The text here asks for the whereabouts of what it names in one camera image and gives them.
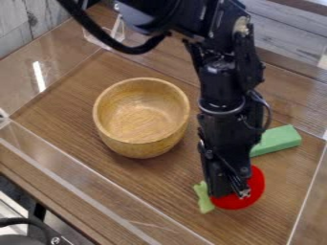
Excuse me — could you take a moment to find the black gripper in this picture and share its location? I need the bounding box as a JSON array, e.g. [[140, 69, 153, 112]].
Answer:
[[195, 108, 265, 201]]

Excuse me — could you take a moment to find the red plush fruit green stem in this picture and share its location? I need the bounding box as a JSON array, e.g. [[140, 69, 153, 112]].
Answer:
[[193, 166, 265, 214]]

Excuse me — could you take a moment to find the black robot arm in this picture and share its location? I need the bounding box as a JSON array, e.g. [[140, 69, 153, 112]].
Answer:
[[116, 0, 271, 200]]

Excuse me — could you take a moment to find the green rectangular block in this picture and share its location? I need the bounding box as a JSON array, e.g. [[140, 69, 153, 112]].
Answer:
[[251, 124, 303, 157]]

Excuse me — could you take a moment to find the wooden bowl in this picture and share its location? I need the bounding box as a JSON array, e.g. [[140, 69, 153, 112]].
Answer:
[[92, 78, 191, 159]]

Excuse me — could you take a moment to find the black cable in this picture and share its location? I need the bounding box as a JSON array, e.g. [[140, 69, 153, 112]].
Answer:
[[56, 0, 171, 56]]

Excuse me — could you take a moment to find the clear acrylic tray wall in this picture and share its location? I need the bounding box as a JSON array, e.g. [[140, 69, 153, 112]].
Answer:
[[0, 109, 213, 245]]

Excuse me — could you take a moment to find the black table leg bracket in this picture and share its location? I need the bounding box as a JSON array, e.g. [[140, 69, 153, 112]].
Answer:
[[27, 202, 75, 245]]

